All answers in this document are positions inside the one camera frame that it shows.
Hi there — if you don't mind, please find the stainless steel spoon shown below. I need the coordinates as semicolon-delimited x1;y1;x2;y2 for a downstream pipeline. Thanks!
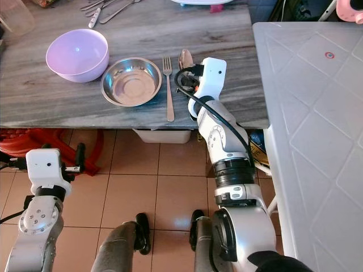
178;49;195;72

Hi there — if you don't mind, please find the stainless steel fork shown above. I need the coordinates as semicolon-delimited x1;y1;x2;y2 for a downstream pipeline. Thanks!
162;56;176;123

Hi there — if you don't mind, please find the red plastic stool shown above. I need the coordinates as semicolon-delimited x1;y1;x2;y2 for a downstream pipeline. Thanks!
0;129;105;163

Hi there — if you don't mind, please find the shallow stainless steel bowl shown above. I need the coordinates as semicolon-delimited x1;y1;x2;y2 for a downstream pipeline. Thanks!
100;57;163;108

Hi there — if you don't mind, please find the white plastic bin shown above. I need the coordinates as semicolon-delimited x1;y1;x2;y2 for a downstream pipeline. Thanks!
133;129;192;145

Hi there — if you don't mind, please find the white plate with pink clip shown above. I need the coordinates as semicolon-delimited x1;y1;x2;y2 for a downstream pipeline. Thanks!
170;0;235;14

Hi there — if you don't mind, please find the long steel cutlery piece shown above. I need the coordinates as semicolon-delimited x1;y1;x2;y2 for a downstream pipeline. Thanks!
99;0;138;25

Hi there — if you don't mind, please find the silver left robot leg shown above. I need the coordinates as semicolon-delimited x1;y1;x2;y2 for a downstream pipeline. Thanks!
90;212;151;272

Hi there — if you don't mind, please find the silver robot leg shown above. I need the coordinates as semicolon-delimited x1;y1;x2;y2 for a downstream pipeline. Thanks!
90;212;151;272
189;209;223;272

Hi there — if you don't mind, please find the blue yellow package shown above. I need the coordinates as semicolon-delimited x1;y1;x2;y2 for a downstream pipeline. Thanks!
248;130;271;168

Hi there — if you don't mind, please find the purple plastic bowl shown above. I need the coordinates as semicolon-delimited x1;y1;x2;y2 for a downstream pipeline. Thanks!
45;28;109;84

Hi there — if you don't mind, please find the short steel cutlery piece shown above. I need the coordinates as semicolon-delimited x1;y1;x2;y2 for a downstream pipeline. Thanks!
79;0;106;12

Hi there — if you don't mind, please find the white plastic folding table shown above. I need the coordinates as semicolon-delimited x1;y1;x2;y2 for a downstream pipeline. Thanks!
252;22;363;272

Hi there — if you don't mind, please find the silver right robot leg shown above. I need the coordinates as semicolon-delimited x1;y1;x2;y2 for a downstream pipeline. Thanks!
189;209;223;272

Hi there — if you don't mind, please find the clear plastic cup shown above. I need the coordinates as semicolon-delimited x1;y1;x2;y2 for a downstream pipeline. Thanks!
0;0;36;36

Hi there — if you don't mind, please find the pink plastic container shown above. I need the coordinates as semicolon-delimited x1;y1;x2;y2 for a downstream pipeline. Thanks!
335;0;363;24

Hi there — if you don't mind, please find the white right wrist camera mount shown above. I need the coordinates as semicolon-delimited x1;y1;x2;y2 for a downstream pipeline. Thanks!
195;57;227;104

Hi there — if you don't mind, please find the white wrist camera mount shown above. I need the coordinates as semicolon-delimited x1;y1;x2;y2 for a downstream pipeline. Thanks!
195;57;227;104
26;148;72;197

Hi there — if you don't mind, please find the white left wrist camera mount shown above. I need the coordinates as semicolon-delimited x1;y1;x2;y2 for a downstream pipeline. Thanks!
26;148;72;197

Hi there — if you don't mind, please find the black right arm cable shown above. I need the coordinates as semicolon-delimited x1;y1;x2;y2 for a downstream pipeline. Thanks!
176;69;257;165

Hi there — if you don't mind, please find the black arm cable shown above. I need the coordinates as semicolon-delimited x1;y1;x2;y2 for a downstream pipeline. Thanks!
0;159;30;225
176;69;257;165

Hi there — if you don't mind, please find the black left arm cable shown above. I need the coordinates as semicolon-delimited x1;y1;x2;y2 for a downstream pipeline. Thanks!
0;159;30;225

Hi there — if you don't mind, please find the white-handled knife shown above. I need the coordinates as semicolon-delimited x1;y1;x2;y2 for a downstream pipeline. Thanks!
88;7;102;29

